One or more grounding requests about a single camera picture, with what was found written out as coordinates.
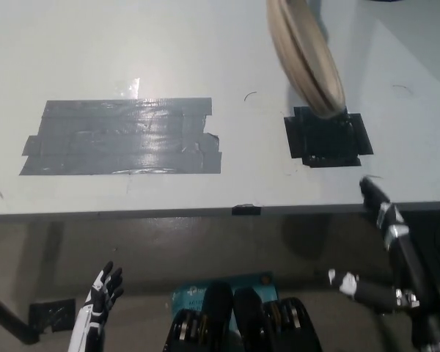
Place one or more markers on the black floor tape patch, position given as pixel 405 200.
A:
pixel 53 314

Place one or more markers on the clear tape piece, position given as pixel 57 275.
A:
pixel 127 86

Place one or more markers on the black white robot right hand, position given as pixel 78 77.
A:
pixel 425 278

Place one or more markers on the small black tape strip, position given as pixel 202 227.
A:
pixel 246 210

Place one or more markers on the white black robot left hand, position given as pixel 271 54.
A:
pixel 102 289

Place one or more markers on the grey duct tape patch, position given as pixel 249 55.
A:
pixel 124 137

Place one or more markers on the beige paper plate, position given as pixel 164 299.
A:
pixel 317 47
pixel 280 44

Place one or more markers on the blue box on floor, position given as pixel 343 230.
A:
pixel 267 284

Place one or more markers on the black table leg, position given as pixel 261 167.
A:
pixel 11 317

